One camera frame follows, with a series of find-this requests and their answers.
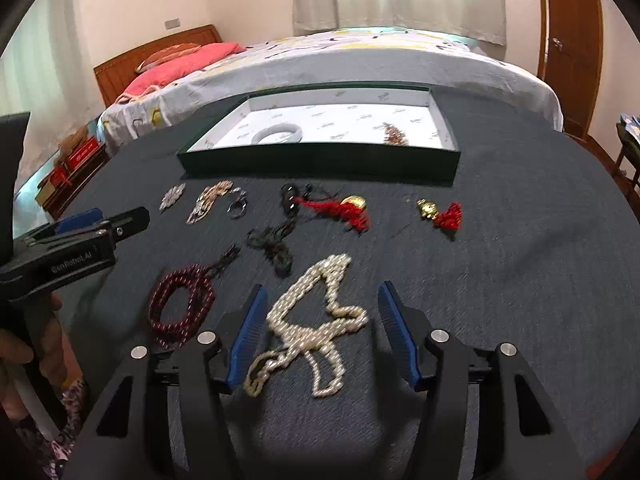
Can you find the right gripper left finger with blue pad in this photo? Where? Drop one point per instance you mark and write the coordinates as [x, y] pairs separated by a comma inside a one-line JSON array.
[[212, 364]]

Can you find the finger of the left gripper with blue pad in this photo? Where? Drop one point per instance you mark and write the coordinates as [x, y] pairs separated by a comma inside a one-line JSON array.
[[104, 235], [72, 223]]

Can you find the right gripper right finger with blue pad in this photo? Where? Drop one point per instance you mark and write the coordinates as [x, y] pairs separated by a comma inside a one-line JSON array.
[[433, 361]]

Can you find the silver rhinestone brooch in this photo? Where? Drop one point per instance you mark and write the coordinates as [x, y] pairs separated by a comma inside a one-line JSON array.
[[171, 197]]

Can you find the black cord pendant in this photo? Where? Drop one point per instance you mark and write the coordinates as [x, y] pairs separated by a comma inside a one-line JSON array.
[[271, 239]]

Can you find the small gold red tassel charm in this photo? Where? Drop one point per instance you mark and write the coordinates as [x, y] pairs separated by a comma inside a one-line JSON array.
[[446, 221]]

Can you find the person's left hand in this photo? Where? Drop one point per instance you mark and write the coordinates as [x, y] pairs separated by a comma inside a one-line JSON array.
[[42, 343]]

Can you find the wooden nightstand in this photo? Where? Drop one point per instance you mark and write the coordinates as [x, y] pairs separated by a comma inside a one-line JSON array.
[[59, 187]]

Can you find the red gift box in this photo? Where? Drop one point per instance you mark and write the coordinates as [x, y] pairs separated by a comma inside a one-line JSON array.
[[83, 151]]

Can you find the brown teddy bear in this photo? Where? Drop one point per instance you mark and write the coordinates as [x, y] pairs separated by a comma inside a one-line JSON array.
[[69, 144]]

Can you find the wooden headboard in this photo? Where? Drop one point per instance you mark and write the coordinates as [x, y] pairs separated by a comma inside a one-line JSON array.
[[114, 75]]

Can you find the left side sheer curtain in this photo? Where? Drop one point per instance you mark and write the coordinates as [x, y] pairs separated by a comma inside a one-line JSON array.
[[46, 72]]

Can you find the dark grey table cloth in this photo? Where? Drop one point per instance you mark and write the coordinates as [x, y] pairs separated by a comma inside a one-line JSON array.
[[547, 257]]

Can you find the orange patterned pillow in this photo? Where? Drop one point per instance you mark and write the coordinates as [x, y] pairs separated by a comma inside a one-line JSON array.
[[166, 55]]

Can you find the pink pillow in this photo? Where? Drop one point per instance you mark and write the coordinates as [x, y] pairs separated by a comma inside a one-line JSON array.
[[160, 76]]

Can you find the white jade bangle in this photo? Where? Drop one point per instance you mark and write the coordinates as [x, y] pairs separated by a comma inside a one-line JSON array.
[[283, 132]]

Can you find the bed with patterned sheet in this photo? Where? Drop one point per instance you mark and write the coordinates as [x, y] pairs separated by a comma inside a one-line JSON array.
[[385, 54]]

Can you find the wooden chair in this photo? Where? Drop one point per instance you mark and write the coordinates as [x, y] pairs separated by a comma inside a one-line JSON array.
[[628, 132]]

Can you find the brown wooden door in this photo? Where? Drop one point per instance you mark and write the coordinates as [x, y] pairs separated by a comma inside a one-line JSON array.
[[571, 59]]

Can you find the wall outlet above headboard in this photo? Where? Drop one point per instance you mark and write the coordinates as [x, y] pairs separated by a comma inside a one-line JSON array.
[[171, 24]]

